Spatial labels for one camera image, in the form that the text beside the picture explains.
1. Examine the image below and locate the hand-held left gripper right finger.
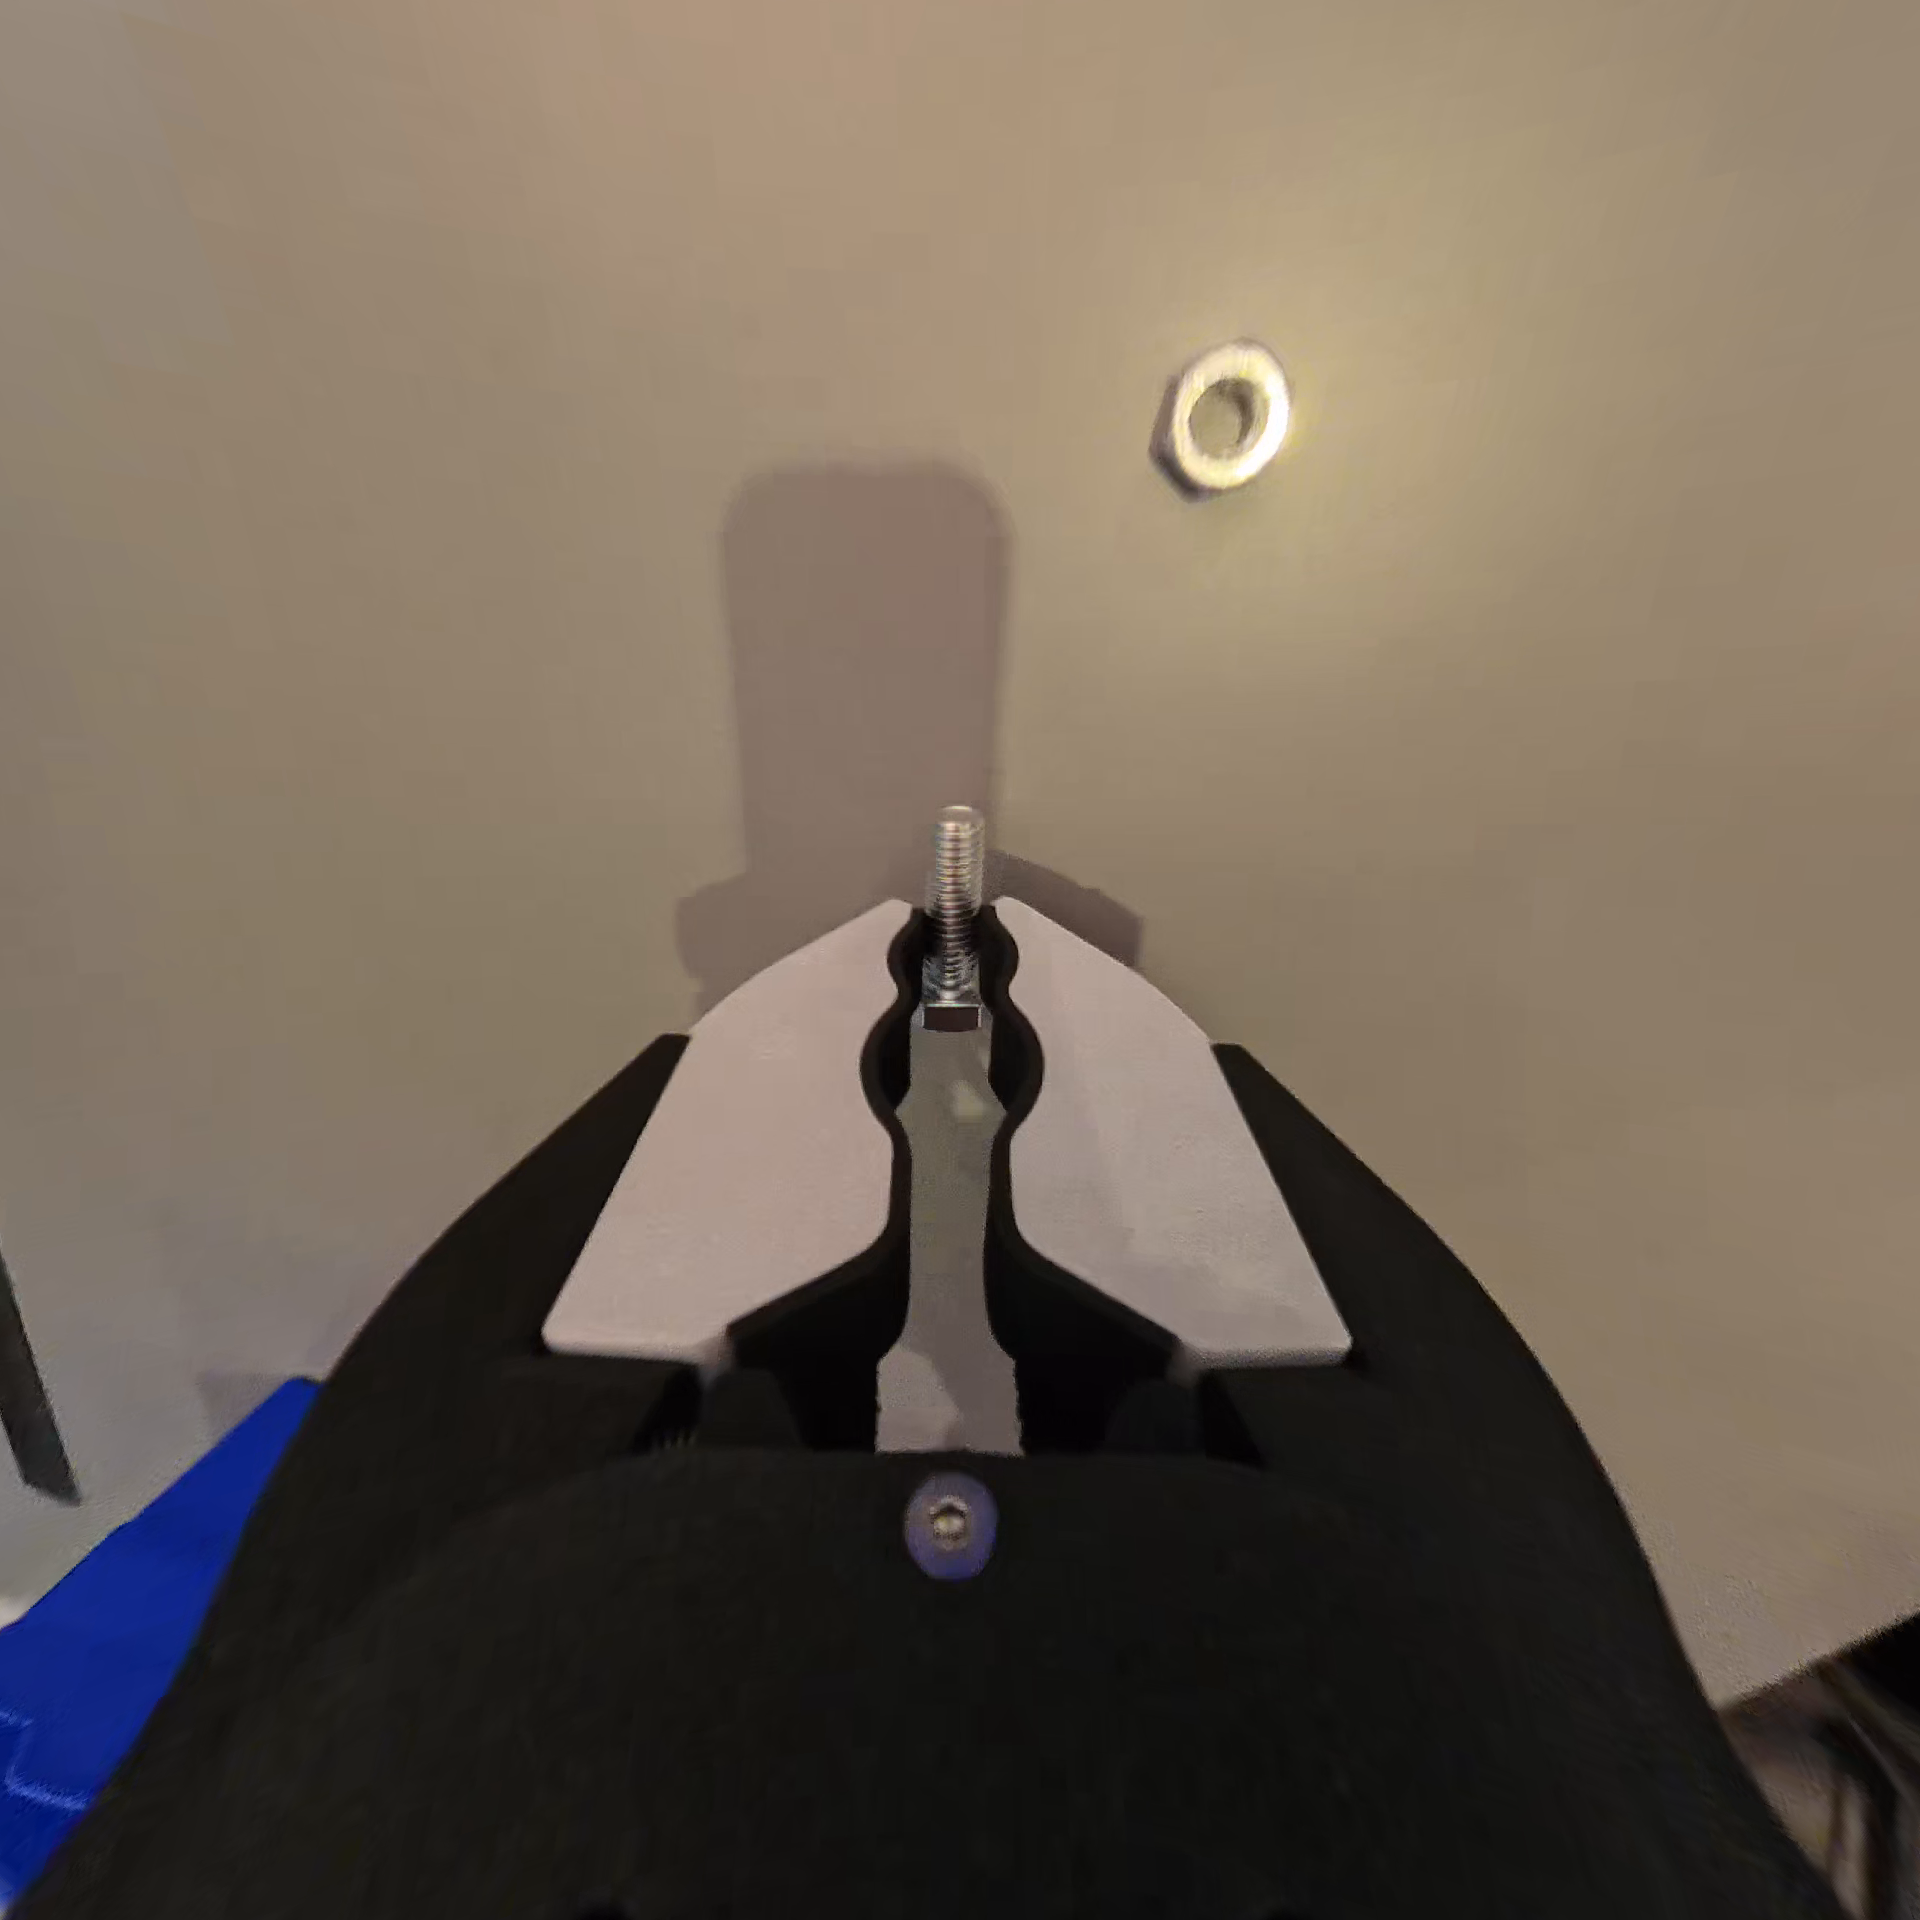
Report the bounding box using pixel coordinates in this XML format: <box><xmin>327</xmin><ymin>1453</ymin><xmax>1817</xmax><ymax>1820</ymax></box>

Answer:
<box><xmin>982</xmin><ymin>895</ymin><xmax>1356</xmax><ymax>1454</ymax></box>

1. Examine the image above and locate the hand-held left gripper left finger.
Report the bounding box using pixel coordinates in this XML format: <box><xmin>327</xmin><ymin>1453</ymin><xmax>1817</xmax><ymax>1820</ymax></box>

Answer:
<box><xmin>540</xmin><ymin>896</ymin><xmax>917</xmax><ymax>1454</ymax></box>

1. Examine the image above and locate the small steel bolt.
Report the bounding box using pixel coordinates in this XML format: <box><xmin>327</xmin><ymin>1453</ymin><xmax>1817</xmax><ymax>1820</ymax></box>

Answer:
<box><xmin>917</xmin><ymin>804</ymin><xmax>995</xmax><ymax>1036</ymax></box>

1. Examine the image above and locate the blue plastic bin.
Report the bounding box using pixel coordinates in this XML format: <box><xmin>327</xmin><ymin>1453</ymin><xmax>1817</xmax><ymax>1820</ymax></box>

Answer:
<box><xmin>0</xmin><ymin>1374</ymin><xmax>323</xmax><ymax>1911</ymax></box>

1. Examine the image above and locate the small steel nut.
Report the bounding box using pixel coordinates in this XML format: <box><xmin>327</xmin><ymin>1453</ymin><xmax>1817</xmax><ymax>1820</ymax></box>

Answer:
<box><xmin>1148</xmin><ymin>338</ymin><xmax>1295</xmax><ymax>505</ymax></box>

